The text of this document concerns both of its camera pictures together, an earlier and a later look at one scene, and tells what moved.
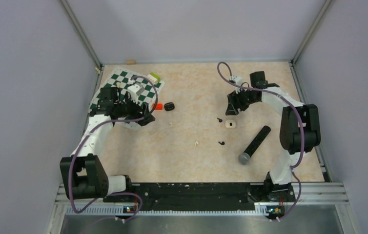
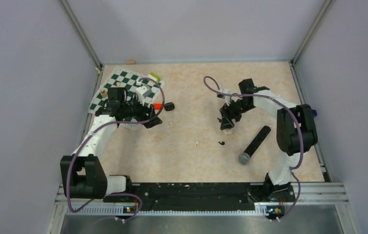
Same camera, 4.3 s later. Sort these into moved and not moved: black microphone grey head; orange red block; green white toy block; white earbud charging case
Moved: white earbud charging case
Not moved: black microphone grey head; green white toy block; orange red block
